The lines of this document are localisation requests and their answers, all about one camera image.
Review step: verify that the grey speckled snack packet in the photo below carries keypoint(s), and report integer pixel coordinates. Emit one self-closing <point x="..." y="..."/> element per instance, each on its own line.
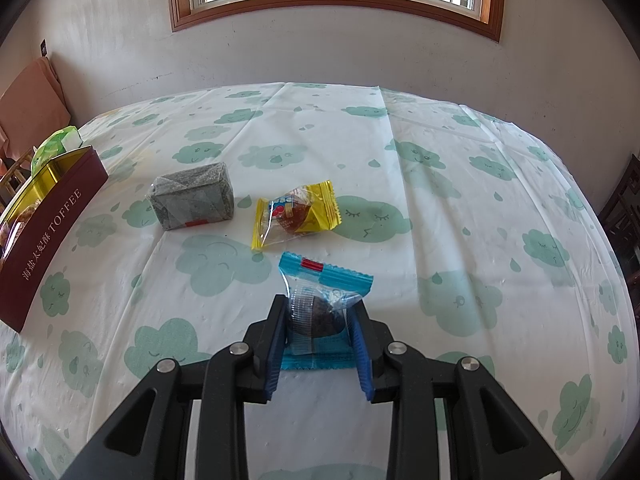
<point x="190" y="200"/>

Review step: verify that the dark red gold tin box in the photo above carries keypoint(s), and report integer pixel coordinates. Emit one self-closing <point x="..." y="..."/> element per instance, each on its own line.
<point x="55" y="230"/>

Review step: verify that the dark wall switch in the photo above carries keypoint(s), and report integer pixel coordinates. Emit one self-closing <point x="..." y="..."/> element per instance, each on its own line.
<point x="44" y="49"/>

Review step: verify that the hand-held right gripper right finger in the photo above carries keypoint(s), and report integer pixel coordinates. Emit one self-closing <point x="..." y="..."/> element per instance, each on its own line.
<point x="362" y="360"/>

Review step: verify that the dark wooden chair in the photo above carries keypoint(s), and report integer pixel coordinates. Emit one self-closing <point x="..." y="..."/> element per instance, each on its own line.
<point x="622" y="200"/>

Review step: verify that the green tissue pack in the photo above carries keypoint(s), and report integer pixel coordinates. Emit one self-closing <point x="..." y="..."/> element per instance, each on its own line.
<point x="52" y="147"/>

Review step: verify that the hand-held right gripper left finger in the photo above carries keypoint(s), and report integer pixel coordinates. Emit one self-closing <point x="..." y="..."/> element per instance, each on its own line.
<point x="275" y="355"/>

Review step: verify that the yellow snack packet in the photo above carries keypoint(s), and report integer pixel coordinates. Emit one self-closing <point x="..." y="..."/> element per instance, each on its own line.
<point x="320" y="205"/>

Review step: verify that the clear brown snack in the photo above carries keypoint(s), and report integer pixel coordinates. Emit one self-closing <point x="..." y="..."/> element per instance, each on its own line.
<point x="12" y="232"/>

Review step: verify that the wooden stool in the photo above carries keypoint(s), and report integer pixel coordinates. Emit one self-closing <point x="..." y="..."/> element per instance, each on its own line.
<point x="12" y="180"/>

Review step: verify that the cloud print tablecloth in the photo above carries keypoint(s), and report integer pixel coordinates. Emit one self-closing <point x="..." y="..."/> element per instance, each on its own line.
<point x="450" y="210"/>

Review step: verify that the pink cloth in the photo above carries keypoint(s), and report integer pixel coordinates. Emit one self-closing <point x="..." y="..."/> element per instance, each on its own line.
<point x="30" y="100"/>

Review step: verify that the blue snack packet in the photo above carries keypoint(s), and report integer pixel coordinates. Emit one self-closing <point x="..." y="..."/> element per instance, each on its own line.
<point x="310" y="280"/>

